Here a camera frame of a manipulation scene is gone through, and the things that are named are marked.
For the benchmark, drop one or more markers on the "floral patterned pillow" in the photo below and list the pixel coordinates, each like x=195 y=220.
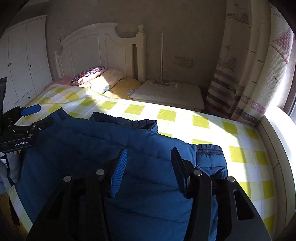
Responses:
x=88 y=75

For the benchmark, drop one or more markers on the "white wooden headboard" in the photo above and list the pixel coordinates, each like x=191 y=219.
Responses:
x=100 y=45

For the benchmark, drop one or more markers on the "white wardrobe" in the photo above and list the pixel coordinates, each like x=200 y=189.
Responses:
x=24 y=61

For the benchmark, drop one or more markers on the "patterned cream curtain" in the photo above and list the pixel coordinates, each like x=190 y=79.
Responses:
x=254 y=56

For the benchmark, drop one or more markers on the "cream pink pillow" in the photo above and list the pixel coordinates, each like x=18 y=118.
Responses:
x=105 y=81

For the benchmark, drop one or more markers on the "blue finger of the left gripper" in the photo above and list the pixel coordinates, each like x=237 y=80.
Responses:
x=26 y=111

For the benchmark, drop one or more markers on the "paper notice on wall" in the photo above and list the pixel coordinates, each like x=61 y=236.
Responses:
x=60 y=35

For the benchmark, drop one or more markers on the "yellow white checkered bedsheet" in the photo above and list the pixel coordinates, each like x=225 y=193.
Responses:
x=246 y=156

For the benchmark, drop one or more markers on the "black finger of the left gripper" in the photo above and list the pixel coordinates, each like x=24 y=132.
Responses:
x=34 y=128

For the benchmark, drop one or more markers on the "beige window sill ledge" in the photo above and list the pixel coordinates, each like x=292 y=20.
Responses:
x=277 y=131

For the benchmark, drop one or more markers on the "wall power socket plate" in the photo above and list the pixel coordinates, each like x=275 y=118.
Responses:
x=183 y=62

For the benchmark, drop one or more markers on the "thin metal lamp pole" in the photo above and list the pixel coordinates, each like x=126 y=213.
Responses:
x=161 y=57

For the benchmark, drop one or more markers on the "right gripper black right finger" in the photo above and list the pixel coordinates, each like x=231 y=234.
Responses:
x=196 y=185

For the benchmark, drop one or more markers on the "yellow pillow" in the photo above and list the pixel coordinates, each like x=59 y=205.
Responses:
x=123 y=89

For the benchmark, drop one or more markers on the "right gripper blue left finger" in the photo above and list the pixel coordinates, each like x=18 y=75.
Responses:
x=107 y=182

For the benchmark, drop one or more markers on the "orange floral blanket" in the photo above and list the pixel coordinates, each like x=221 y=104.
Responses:
x=62 y=81

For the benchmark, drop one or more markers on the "white bedside table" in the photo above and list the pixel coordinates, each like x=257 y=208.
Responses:
x=175 y=94

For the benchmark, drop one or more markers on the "blue quilted puffer jacket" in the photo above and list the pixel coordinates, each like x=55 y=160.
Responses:
x=145 y=202

